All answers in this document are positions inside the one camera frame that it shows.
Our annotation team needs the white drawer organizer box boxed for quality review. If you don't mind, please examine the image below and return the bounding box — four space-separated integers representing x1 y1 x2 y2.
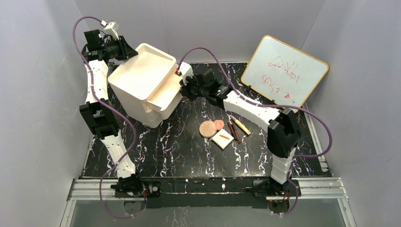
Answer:
108 43 176 128

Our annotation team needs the white drawer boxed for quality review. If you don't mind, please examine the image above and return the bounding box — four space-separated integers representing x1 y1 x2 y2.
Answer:
146 72 183 120

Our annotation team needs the large round pink compact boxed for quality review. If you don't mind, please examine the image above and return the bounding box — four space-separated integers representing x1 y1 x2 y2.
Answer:
199 121 217 138

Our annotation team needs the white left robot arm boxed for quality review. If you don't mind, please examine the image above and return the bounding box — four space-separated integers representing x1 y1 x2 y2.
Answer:
79 29 145 196

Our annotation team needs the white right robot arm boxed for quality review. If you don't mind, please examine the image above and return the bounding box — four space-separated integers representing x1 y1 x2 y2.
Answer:
176 65 301 195

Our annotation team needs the dark brown makeup pencil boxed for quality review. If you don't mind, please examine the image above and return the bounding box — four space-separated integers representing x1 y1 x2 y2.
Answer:
227 121 239 143

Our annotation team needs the white square makeup palette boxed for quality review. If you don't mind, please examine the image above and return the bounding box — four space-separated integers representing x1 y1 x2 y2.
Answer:
210 129 234 150

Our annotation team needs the small round pink compact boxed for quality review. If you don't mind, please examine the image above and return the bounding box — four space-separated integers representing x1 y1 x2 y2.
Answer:
214 120 225 131

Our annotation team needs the yellow framed whiteboard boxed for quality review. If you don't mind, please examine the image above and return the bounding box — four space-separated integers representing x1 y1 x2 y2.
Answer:
241 35 329 107

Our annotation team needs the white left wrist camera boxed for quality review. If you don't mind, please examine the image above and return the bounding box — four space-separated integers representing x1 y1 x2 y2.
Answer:
103 21 120 40

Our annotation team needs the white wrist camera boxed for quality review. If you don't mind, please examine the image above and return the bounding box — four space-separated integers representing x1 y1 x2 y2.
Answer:
103 21 120 40
175 62 193 86

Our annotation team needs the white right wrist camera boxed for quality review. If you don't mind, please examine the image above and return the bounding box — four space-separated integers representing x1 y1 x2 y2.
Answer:
175 62 193 86

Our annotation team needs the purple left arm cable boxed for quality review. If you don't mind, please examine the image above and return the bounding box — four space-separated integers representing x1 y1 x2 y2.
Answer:
72 16 148 219

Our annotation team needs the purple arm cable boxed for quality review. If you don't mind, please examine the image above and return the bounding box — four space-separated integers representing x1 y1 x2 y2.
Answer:
177 47 333 216
72 16 148 219

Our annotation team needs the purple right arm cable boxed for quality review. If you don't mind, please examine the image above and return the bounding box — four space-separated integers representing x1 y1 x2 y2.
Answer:
177 47 333 216

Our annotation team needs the aluminium right side rail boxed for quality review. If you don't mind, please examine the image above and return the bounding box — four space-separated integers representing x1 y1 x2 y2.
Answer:
305 113 329 174

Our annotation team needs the aluminium front mounting rail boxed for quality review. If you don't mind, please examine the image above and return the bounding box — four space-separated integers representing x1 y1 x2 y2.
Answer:
68 177 348 201

